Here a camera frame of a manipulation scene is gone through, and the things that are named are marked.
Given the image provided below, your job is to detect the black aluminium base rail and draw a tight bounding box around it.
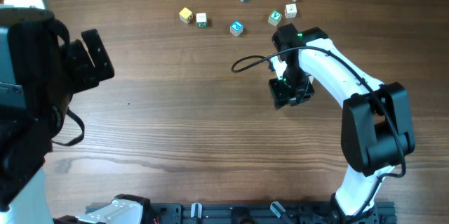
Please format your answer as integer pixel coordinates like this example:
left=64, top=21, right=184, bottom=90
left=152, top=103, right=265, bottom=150
left=84, top=201, right=397, bottom=224

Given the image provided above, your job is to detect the red side picture block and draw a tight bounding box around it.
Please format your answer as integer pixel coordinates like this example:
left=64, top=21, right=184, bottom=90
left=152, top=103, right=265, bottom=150
left=284, top=4, right=297, bottom=18

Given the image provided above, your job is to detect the blue P letter block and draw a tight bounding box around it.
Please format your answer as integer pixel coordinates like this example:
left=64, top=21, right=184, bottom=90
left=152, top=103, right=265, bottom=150
left=230, top=20, right=244, bottom=37

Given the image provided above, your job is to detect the yellow top block left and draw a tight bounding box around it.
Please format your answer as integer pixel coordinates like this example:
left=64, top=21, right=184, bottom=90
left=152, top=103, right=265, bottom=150
left=179, top=7, right=194, bottom=24

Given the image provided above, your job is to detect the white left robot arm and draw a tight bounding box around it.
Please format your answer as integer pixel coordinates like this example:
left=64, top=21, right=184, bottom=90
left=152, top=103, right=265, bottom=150
left=1, top=5, right=114, bottom=223

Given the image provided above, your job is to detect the green V letter block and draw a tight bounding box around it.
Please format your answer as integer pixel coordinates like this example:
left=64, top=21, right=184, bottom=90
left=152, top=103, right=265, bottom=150
left=268, top=11, right=282, bottom=26

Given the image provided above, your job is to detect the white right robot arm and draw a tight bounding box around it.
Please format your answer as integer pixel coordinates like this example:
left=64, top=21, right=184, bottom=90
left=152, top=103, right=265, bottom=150
left=269, top=24, right=415, bottom=223

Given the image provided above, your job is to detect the green Z side block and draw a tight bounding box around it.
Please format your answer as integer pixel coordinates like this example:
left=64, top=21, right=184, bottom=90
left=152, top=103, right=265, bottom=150
left=196, top=13, right=208, bottom=27

